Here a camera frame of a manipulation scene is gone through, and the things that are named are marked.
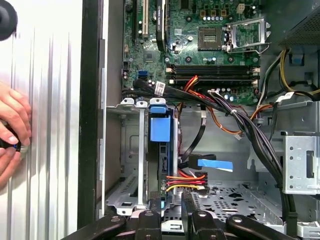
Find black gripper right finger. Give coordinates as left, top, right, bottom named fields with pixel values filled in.
left=181, top=191, right=298, bottom=240

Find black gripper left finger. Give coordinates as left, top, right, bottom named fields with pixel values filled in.
left=62, top=191, right=163, bottom=240

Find hard disk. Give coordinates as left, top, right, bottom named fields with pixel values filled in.
left=148, top=106, right=180, bottom=211

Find small round black tool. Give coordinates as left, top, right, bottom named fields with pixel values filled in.
left=0, top=124, right=22, bottom=153

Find metal disk bay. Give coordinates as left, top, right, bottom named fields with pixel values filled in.
left=106, top=97, right=181, bottom=217

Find black RAM slot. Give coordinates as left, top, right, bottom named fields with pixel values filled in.
left=166, top=63, right=261, bottom=70
left=166, top=68, right=261, bottom=75
left=168, top=78, right=260, bottom=87
left=168, top=74, right=261, bottom=80

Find black expansion slot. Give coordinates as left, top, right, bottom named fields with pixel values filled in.
left=131, top=0, right=139, bottom=43

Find white expansion slot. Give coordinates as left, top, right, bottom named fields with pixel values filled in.
left=141, top=0, right=150, bottom=39

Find person's hand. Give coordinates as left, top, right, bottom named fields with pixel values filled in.
left=0, top=82, right=32, bottom=186

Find metal drive cage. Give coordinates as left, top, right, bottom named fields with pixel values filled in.
left=281, top=99, right=320, bottom=197

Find black PC case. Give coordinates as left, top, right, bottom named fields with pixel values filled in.
left=77, top=0, right=320, bottom=240

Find locking lever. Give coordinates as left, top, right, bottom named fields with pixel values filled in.
left=226, top=42, right=271, bottom=55

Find green motherboard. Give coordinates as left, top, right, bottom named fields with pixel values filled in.
left=122, top=0, right=262, bottom=106

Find CPU socket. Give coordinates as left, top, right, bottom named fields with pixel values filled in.
left=198, top=26, right=223, bottom=52

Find black graphics card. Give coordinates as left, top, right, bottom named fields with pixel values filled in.
left=154, top=0, right=168, bottom=52

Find metal socket cover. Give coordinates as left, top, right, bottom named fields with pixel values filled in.
left=228, top=16, right=271, bottom=50

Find grey power supply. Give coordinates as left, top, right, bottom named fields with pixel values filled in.
left=261, top=0, right=320, bottom=47

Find black round knob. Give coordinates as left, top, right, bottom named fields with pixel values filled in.
left=0, top=0, right=19, bottom=42

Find red yellow black power wire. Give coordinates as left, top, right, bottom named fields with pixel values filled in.
left=164, top=169, right=210, bottom=195

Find black wire with blue tape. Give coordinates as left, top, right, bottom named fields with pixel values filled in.
left=178, top=104, right=234, bottom=173

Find orange black twisted wire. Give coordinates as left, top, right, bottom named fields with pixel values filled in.
left=207, top=103, right=275, bottom=141

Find black cable bundle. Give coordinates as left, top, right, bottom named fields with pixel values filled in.
left=132, top=78, right=300, bottom=226

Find red orange yellow wire bundle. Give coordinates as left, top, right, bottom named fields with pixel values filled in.
left=183, top=74, right=201, bottom=94

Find yellow black wires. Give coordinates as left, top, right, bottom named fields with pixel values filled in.
left=258, top=48, right=320, bottom=106

